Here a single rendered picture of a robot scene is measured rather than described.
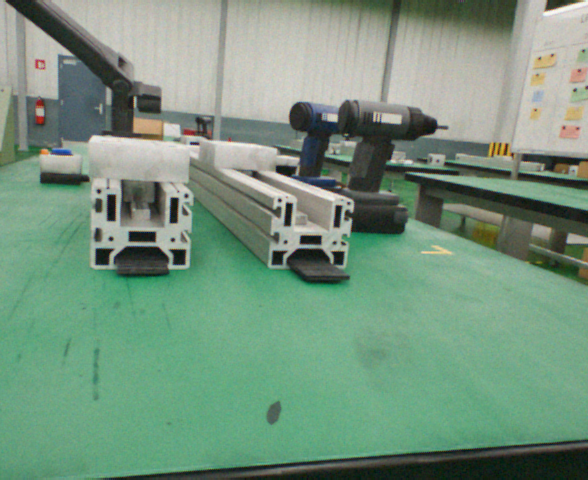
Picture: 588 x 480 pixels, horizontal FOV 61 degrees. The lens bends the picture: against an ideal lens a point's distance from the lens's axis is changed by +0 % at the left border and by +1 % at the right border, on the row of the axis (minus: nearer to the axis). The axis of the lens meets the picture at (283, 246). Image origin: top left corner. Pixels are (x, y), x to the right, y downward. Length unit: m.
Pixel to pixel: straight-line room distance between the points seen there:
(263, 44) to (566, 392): 12.41
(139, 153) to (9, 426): 0.37
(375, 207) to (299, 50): 12.05
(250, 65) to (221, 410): 12.32
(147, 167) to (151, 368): 0.31
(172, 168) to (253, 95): 11.93
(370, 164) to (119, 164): 0.44
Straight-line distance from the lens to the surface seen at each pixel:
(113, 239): 0.54
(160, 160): 0.60
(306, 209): 0.66
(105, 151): 0.59
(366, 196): 0.86
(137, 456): 0.26
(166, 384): 0.32
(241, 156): 0.87
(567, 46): 4.23
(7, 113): 1.59
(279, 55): 12.72
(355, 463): 0.27
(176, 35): 12.43
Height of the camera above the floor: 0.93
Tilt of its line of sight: 13 degrees down
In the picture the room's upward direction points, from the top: 6 degrees clockwise
